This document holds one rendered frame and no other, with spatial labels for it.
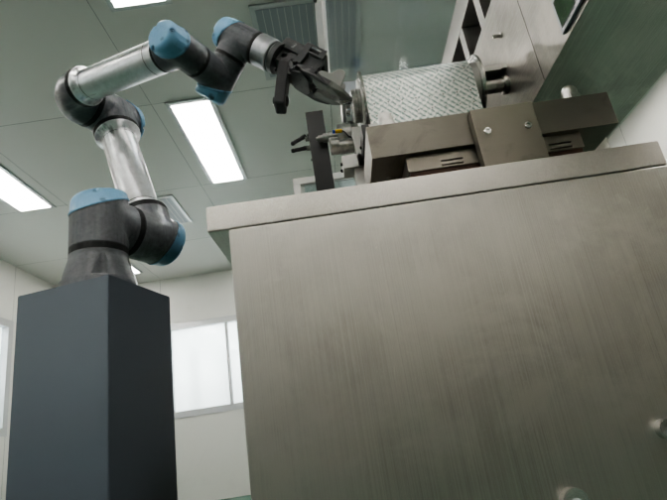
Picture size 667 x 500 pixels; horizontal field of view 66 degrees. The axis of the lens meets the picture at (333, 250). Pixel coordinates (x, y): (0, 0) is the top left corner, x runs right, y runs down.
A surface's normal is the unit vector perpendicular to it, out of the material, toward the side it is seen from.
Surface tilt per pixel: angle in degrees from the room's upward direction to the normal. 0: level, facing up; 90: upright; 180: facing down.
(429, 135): 90
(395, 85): 90
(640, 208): 90
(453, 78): 90
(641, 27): 180
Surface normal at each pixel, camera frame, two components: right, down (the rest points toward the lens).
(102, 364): -0.26, -0.29
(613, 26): 0.15, 0.93
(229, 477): -0.04, -0.33
